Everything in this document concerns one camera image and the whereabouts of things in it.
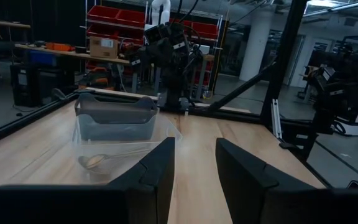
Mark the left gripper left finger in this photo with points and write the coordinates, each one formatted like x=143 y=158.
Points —
x=73 y=205

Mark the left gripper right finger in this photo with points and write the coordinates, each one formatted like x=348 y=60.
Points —
x=275 y=205

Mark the gold spoon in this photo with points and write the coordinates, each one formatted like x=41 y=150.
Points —
x=92 y=161

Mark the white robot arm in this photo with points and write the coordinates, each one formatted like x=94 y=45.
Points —
x=160 y=12

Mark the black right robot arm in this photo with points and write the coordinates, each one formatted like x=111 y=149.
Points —
x=172 y=84

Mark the shelf with red bins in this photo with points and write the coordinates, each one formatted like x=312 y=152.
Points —
x=117 y=15

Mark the cardboard box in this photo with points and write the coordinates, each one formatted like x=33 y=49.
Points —
x=102 y=49

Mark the orange and black case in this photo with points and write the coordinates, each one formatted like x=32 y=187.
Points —
x=96 y=77

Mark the clear plastic bin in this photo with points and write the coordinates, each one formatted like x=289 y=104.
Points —
x=120 y=146

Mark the dark grey plastic bin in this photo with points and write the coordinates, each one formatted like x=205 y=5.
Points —
x=113 y=116

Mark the wooden workbench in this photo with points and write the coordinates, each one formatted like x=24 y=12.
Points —
x=73 y=53

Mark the orange tool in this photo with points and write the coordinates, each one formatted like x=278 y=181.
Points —
x=57 y=47

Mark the blue box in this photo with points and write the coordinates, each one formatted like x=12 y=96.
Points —
x=42 y=58

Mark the black cabinet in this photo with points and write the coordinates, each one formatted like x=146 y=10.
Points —
x=42 y=87

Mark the black robot station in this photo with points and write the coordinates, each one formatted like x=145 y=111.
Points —
x=337 y=84

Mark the wooden shelf board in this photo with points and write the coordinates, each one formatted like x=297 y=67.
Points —
x=5 y=23

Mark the white frame bracket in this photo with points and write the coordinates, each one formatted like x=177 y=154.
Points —
x=276 y=118

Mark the black aluminium rig frame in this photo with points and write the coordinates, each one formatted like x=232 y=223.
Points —
x=286 y=62

